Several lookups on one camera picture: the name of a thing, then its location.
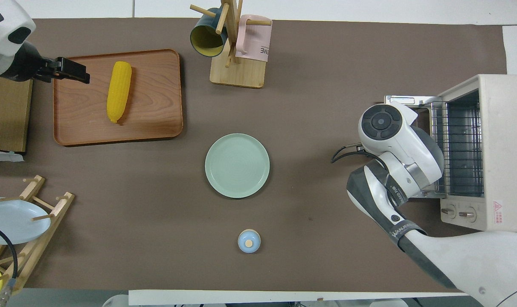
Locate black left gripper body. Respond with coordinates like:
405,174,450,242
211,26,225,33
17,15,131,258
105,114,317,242
0,41,57,82

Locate yellow corn cob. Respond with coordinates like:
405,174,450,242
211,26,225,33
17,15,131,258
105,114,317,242
107,61,133,124

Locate pale green plate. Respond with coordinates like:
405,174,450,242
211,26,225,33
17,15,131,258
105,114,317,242
205,133,270,199

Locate oven glass door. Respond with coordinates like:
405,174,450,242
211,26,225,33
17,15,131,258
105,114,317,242
384,95,447,199

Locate white toaster oven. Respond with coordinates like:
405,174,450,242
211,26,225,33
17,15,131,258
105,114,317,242
429,74,517,233

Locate brown wooden tray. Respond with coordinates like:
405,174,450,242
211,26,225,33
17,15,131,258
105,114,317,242
53,49,184,147

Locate dark blue mug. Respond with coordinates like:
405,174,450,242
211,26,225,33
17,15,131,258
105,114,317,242
190,8,229,58

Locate light blue plate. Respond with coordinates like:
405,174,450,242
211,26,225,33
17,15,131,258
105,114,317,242
0,197,52,245

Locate wooden mug tree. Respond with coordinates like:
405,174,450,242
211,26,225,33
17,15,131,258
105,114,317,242
189,0,273,89

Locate wooden plate rack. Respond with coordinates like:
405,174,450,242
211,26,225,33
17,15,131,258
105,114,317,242
0,175,76,295

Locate pink mug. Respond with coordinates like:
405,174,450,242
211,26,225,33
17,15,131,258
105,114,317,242
235,14,273,63

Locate brown table mat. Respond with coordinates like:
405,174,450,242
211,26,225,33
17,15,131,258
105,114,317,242
0,18,507,293

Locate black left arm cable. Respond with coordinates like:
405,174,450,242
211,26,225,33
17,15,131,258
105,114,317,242
0,224,19,307

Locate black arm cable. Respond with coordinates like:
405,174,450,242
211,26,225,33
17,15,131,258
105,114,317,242
0,224,19,307
331,144,387,171

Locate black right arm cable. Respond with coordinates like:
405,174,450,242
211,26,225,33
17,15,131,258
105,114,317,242
331,144,387,171

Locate oven wire rack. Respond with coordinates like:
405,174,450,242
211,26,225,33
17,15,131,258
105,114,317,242
431,102,484,197

